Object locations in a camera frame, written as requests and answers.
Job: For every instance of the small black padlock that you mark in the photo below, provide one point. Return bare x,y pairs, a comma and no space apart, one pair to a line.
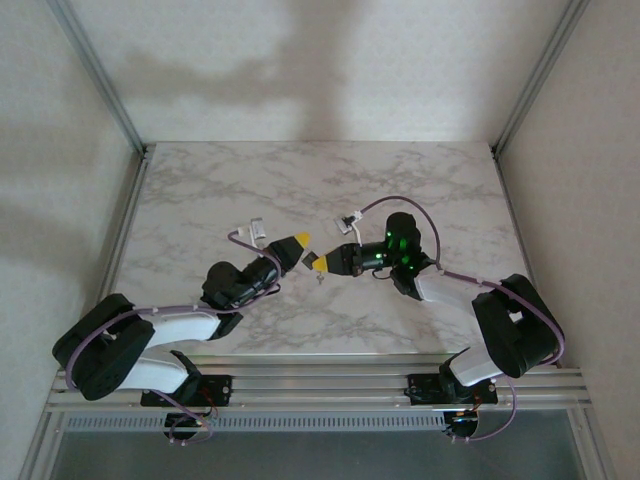
308,260

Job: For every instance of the small metal key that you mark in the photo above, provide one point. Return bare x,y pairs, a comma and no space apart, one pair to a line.
320,279

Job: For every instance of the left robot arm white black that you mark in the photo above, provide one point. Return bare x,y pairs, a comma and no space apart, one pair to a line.
180,327

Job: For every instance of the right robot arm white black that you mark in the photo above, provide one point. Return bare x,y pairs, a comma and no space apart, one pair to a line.
440,290

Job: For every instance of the aluminium front mounting rails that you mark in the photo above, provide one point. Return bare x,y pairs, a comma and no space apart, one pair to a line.
320,382

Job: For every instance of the small controller board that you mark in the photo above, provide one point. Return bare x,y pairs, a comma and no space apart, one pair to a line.
462,420
200,419

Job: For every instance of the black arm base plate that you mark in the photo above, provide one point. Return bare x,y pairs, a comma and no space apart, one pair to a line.
420,390
220,390

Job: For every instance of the aluminium side rail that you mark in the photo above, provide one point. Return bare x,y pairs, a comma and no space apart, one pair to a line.
117,250

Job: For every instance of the aluminium frame post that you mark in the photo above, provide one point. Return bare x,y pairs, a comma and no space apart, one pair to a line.
100,75
542,70

